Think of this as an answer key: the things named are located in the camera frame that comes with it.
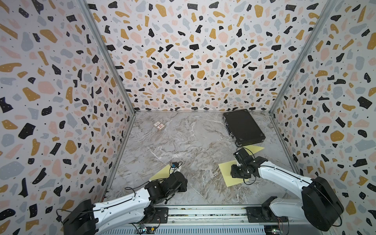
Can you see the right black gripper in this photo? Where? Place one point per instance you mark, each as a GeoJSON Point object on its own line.
{"type": "Point", "coordinates": [233, 173]}

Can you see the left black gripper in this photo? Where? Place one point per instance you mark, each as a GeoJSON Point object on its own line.
{"type": "Point", "coordinates": [184, 185]}

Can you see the yellow square paper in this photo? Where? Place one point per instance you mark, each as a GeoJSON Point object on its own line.
{"type": "Point", "coordinates": [225, 169]}
{"type": "Point", "coordinates": [252, 150]}
{"type": "Point", "coordinates": [163, 173]}

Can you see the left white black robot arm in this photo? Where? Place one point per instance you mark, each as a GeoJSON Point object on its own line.
{"type": "Point", "coordinates": [139, 206]}

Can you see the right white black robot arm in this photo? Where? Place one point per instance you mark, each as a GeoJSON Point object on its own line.
{"type": "Point", "coordinates": [316, 201]}

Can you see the black hard case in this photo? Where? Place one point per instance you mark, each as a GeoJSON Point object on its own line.
{"type": "Point", "coordinates": [242, 127]}

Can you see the small green circuit board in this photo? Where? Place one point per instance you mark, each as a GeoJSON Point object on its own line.
{"type": "Point", "coordinates": [144, 230]}

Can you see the small pink white card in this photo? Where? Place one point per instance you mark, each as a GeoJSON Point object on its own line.
{"type": "Point", "coordinates": [159, 125]}

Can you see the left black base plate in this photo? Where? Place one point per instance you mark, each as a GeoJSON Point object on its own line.
{"type": "Point", "coordinates": [153, 214]}

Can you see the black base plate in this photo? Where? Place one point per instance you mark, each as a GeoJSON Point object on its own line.
{"type": "Point", "coordinates": [153, 214]}
{"type": "Point", "coordinates": [259, 214]}

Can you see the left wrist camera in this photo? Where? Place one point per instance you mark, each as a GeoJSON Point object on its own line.
{"type": "Point", "coordinates": [174, 167]}

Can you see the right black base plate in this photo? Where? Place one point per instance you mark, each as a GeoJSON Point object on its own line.
{"type": "Point", "coordinates": [259, 214]}

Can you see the aluminium mounting rail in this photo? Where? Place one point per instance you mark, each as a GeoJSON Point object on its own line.
{"type": "Point", "coordinates": [217, 220]}

